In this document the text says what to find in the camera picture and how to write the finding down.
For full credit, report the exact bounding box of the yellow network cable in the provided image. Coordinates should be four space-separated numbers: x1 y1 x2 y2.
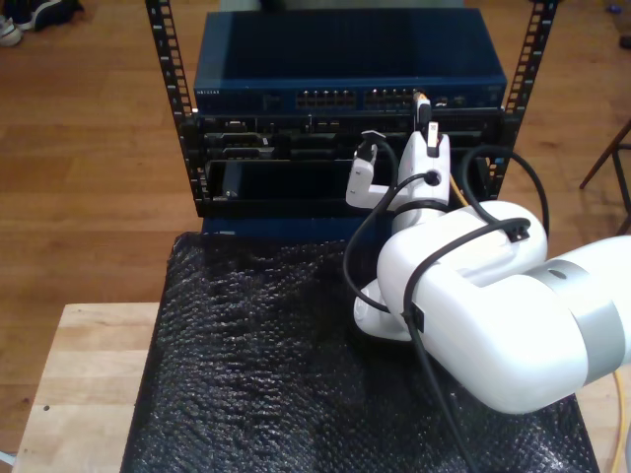
412 88 631 473

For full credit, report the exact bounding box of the black rack server unit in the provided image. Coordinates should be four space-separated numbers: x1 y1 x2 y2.
179 111 519 163

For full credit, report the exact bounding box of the dark wooden chair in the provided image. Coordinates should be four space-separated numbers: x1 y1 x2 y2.
579 116 631 237

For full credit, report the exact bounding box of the black bubble mat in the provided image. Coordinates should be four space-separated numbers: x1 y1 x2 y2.
120 232 600 473

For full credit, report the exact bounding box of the dark shoe with white stripe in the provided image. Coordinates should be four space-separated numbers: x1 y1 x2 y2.
10 0 86 32

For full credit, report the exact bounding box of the arm dark camera cable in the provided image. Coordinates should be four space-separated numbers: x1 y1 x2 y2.
359 128 551 473

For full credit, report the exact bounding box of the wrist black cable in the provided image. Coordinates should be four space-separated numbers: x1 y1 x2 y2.
342 169 443 314

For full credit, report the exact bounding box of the black perforated rack post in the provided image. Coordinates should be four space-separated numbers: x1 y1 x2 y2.
144 0 208 218
485 0 562 198

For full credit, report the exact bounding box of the blue network switch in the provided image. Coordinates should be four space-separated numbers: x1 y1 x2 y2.
192 8 509 115

